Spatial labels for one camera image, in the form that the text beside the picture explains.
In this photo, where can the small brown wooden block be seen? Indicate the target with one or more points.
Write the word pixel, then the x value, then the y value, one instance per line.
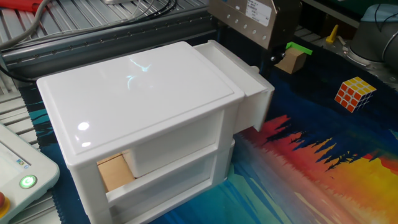
pixel 292 62

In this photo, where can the white plastic drawer cabinet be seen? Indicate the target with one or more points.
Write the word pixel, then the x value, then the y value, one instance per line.
pixel 140 93

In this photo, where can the white plastic drawer with knob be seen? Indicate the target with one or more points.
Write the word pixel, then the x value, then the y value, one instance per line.
pixel 248 84

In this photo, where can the brown block inside cabinet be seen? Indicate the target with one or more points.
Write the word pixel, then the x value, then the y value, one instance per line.
pixel 115 174

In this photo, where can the grey aluminium rail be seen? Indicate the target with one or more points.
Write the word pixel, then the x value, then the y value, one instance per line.
pixel 93 43

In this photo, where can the grey metal gripper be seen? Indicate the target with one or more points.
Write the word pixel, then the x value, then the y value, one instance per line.
pixel 242 15

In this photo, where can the green plastic bracket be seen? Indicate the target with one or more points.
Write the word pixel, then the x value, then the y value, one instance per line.
pixel 300 48

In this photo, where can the small yellow plastic object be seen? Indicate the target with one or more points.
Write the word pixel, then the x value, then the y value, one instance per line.
pixel 332 35

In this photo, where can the red flat object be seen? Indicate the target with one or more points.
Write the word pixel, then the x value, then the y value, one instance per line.
pixel 18 4

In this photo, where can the colourful sunset forest cloth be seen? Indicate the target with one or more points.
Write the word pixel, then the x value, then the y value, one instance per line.
pixel 311 155

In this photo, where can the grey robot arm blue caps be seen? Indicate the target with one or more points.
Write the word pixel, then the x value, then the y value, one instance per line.
pixel 373 37

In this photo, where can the Rubik's cube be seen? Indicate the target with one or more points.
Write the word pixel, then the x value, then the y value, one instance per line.
pixel 353 93

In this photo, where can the white teach pendant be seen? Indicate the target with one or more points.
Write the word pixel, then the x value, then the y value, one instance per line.
pixel 18 186

